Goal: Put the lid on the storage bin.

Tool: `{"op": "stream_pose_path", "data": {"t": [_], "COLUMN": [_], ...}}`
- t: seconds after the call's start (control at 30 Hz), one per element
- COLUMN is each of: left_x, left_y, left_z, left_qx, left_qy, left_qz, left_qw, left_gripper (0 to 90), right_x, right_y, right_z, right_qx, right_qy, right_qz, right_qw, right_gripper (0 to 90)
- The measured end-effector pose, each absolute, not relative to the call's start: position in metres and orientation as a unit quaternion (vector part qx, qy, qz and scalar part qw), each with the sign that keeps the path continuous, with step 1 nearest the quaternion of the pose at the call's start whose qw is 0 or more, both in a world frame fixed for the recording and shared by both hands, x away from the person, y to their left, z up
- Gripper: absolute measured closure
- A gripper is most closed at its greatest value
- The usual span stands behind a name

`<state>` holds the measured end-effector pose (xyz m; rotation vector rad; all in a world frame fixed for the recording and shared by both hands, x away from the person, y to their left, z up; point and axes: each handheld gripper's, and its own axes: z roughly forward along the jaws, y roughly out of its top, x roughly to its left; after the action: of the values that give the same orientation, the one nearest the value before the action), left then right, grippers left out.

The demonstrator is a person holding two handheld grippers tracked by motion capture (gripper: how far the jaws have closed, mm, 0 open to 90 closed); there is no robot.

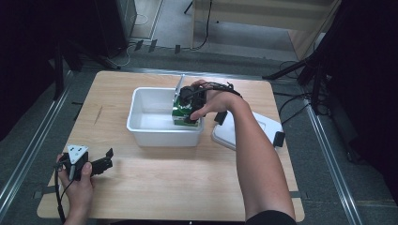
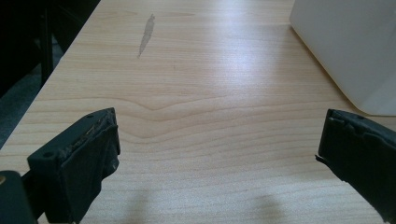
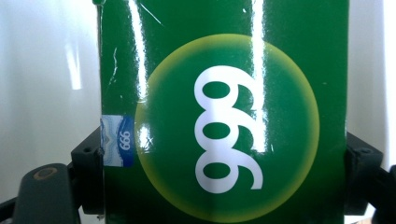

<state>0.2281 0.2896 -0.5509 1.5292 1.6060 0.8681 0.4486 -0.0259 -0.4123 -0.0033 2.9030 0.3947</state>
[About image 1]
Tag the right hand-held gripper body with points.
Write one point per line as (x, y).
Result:
(193, 97)

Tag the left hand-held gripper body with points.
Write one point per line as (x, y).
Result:
(76, 161)

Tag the green circuit board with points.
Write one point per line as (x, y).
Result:
(181, 115)

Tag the white plastic bin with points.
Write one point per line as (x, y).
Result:
(153, 120)

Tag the person's right hand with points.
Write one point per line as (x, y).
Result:
(219, 101)

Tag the person's left hand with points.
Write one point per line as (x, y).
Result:
(78, 190)

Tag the white lid with black clips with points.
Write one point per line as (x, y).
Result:
(250, 129)

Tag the black metal stand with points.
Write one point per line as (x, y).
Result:
(59, 72)

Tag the light wooden bench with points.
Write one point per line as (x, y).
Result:
(250, 15)

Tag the black tripod stand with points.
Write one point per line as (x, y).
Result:
(291, 70)

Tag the dark cabinet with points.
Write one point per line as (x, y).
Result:
(115, 25)

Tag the person's black sleeve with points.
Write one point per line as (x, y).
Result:
(270, 218)

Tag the black curtain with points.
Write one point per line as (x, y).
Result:
(369, 78)

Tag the metal floor rail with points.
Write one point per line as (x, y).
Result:
(31, 150)
(331, 156)

